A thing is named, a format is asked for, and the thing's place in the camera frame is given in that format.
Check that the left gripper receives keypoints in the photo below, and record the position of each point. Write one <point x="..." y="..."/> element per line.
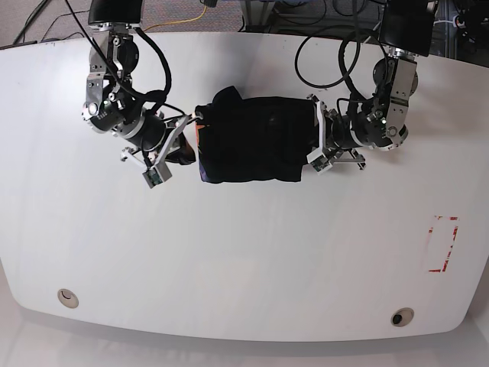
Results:
<point x="334" y="136"/>

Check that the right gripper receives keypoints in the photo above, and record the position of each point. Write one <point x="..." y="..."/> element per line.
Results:
<point x="155" y="139"/>

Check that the black t-shirt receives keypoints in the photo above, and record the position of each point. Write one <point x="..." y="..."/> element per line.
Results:
<point x="257" y="139"/>

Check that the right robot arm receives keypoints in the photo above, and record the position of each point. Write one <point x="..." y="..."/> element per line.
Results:
<point x="113" y="105"/>

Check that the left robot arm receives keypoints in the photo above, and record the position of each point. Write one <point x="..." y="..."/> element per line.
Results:
<point x="378" y="121"/>

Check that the red tape rectangle marking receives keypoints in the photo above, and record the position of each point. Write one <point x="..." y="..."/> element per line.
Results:
<point x="440" y="242"/>

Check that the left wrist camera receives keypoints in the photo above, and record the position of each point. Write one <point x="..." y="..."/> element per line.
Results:
<point x="318" y="161"/>

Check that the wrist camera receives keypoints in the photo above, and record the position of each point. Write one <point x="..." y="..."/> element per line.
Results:
<point x="157" y="175"/>
<point x="318" y="161"/>

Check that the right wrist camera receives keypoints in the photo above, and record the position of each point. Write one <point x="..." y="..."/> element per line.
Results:
<point x="157" y="175"/>

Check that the left table cable grommet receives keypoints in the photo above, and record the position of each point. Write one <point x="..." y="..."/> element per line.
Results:
<point x="68" y="298"/>

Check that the table cable grommet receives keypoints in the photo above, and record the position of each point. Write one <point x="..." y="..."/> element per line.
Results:
<point x="68" y="298"/>
<point x="402" y="317"/>

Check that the right table cable grommet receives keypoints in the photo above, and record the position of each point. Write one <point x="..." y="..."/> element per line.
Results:
<point x="402" y="317"/>

